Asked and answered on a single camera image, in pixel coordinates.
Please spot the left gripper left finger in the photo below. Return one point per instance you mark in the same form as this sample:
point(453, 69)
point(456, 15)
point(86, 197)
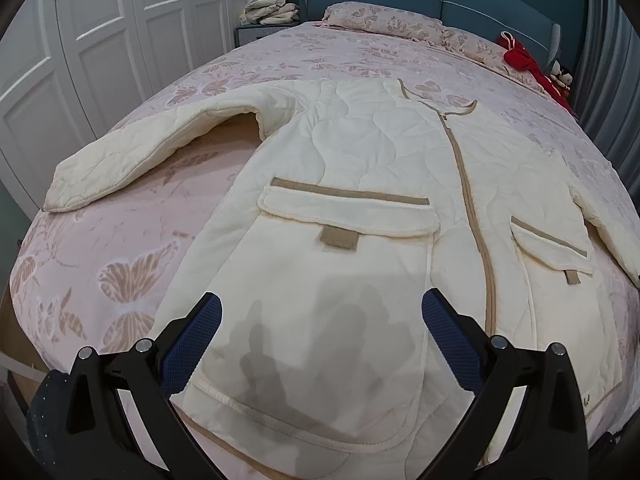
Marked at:
point(95, 439)

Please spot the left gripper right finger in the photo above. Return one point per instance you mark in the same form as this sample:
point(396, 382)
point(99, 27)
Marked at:
point(548, 439)

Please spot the cream quilted jacket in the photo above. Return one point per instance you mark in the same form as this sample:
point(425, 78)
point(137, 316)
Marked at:
point(361, 197)

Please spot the pile of cream clothes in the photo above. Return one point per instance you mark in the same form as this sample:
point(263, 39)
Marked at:
point(269, 12)

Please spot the dark blue dotted sleeve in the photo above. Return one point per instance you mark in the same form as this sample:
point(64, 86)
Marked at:
point(42, 419)

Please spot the grey curtain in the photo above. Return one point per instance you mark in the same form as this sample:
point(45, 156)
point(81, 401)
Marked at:
point(606, 94)

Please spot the small plush toy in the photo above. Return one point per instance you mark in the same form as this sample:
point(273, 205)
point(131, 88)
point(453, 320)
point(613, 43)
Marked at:
point(561, 78)

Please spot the red garment on bed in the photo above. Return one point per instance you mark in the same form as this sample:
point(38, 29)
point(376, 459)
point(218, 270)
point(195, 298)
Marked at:
point(521, 60)

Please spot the pink butterfly pillow right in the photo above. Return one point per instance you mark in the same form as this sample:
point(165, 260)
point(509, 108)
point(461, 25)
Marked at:
point(485, 53)

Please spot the pink butterfly pillow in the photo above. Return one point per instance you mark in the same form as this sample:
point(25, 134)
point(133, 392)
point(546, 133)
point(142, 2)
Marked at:
point(485, 53)
point(383, 20)

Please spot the white wardrobe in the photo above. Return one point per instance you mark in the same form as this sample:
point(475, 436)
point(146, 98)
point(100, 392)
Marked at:
point(72, 69)

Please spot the dark nightstand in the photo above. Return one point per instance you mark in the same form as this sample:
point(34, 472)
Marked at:
point(245, 34)

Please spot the pink butterfly pillow left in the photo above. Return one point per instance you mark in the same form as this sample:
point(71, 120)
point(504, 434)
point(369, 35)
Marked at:
point(383, 20)

